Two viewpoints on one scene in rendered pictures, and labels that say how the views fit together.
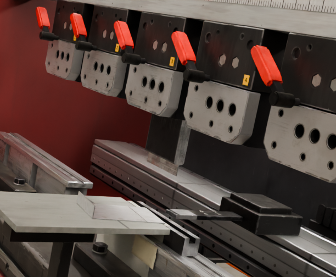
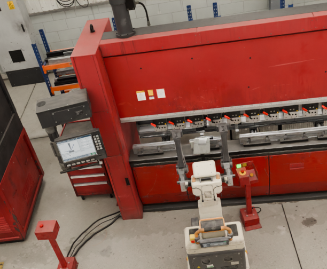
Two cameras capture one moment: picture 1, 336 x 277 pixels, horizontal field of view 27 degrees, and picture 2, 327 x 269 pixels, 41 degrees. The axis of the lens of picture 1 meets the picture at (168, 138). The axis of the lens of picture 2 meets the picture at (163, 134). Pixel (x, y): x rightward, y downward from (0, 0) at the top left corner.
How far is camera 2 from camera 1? 4.33 m
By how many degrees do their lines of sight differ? 51
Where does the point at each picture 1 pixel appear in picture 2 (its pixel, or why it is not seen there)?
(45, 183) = (165, 147)
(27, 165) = (154, 147)
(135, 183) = (162, 133)
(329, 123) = (236, 118)
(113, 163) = (150, 133)
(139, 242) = not seen: hidden behind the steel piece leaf
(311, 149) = (235, 121)
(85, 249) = not seen: hidden behind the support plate
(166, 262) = (211, 141)
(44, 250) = (189, 153)
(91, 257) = not seen: hidden behind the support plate
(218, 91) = (215, 120)
